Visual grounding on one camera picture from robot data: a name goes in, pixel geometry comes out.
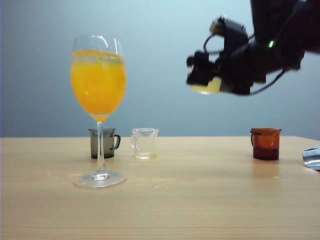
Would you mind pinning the amber brown measuring cup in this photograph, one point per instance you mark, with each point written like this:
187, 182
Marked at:
265, 146

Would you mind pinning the clear glass measuring cup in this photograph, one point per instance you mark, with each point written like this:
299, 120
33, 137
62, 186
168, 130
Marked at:
145, 147

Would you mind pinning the crumpled silver foil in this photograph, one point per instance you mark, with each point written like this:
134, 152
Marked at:
312, 158

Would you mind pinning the smoky grey measuring cup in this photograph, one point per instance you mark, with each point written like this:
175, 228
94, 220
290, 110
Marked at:
108, 146

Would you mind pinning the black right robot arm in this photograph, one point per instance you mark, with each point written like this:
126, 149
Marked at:
287, 27

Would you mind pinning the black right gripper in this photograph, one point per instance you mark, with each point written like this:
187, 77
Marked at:
235, 67

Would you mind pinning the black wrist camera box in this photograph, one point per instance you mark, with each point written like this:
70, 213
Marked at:
232, 30

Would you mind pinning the wine glass with orange juice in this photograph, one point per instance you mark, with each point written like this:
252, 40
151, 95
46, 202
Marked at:
98, 85

